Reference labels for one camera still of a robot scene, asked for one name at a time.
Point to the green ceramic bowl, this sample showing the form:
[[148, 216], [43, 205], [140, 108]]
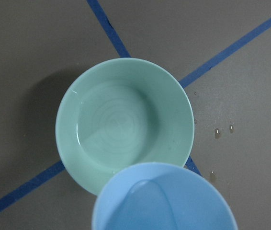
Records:
[[119, 113]]

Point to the light blue plastic cup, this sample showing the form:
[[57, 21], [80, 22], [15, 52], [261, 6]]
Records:
[[160, 196]]

